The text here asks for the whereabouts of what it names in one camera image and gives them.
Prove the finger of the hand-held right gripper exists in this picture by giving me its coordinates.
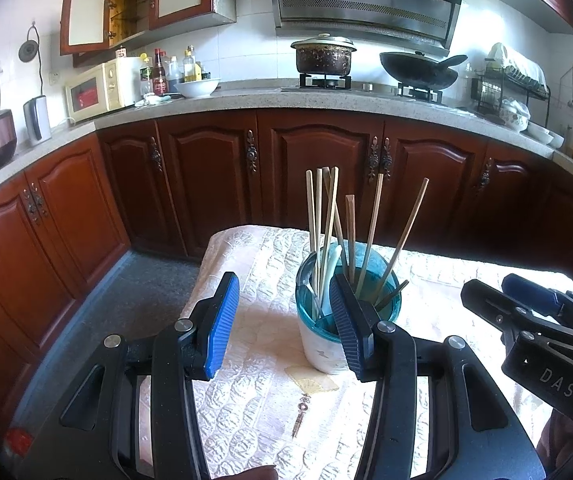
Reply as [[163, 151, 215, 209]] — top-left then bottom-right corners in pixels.
[[503, 273, 573, 333], [463, 280, 573, 348]]

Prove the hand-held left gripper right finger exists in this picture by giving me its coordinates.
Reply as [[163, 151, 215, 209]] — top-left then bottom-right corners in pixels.
[[329, 275, 547, 480]]

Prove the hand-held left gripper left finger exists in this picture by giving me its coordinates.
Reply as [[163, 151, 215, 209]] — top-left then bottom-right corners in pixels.
[[60, 271, 240, 480]]

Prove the teal rimmed white utensil holder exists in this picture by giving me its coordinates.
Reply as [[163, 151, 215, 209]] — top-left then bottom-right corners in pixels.
[[295, 240, 402, 375]]

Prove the metal spoon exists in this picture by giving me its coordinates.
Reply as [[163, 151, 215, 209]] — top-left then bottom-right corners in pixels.
[[298, 272, 318, 318]]

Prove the white ceramic spoon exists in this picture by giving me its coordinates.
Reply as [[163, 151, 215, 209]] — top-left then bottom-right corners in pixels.
[[317, 245, 343, 311]]

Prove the pale thin chopstick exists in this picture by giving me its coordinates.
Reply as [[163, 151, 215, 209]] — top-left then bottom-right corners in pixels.
[[375, 178, 430, 303], [357, 174, 384, 291]]

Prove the person's right hand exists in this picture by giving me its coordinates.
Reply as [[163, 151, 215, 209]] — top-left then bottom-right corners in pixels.
[[539, 410, 573, 467]]

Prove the white quilted cloth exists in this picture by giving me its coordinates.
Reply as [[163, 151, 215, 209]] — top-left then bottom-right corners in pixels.
[[179, 225, 573, 480]]

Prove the dark wooden base cabinet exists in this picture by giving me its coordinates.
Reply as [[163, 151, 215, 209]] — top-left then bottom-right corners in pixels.
[[0, 109, 573, 461]]

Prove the floral lidded tureen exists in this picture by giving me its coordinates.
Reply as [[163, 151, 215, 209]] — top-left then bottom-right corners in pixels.
[[499, 99, 531, 132]]

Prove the grey stone countertop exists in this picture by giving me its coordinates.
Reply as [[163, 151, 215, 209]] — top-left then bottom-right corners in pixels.
[[0, 77, 573, 213]]

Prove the red object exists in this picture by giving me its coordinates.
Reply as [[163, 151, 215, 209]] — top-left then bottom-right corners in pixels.
[[4, 427, 34, 456]]

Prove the black wok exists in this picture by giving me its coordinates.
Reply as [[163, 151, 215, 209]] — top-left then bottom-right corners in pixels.
[[379, 51, 468, 92]]

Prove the gas stove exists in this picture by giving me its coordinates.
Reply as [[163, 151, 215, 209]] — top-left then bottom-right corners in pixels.
[[280, 74, 445, 106]]

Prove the dark sauce bottle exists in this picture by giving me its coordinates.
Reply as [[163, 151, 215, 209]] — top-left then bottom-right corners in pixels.
[[150, 49, 168, 97]]

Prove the yellow capped jar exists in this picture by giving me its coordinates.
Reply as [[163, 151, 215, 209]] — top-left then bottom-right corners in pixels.
[[139, 53, 153, 101]]

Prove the yellow oil bottle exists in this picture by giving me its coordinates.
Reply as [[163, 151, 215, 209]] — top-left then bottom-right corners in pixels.
[[183, 46, 202, 83]]

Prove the cream microwave oven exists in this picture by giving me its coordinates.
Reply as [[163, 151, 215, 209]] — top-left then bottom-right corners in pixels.
[[65, 56, 142, 122]]

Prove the dark cooking pot with lid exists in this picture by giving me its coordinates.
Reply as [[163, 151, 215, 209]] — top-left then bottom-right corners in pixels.
[[291, 33, 356, 75]]

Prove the white grey electric kettle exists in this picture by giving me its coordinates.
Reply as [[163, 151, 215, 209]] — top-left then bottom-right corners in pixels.
[[23, 96, 52, 147]]

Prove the black wire dish rack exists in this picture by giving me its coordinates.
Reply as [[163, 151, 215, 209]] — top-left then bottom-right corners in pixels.
[[471, 42, 551, 128]]

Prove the black round wall hanger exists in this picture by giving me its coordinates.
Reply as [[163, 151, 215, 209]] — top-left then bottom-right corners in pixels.
[[19, 22, 41, 96]]

